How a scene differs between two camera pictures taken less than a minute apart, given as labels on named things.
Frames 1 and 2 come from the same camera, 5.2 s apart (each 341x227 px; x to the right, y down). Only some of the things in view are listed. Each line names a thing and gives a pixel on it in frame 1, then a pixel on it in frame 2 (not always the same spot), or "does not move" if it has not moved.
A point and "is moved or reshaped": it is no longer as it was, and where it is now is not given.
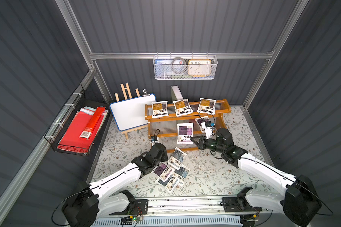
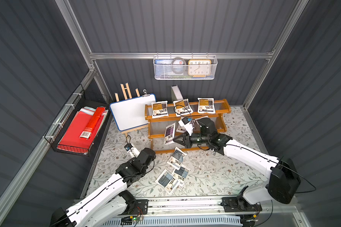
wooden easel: x=128 y=88 does not move
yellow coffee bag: x=182 y=107 does not move
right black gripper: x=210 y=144 → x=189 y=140
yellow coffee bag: x=160 y=109 does not move
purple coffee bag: x=184 y=132 → x=169 y=134
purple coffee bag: x=202 y=119 is moved or reshaped
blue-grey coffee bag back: x=176 y=158 does not move
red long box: x=91 y=124 does not move
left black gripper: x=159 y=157 → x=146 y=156
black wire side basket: x=76 y=129 does not move
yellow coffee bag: x=207 y=106 does not move
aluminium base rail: x=171 y=205 does not move
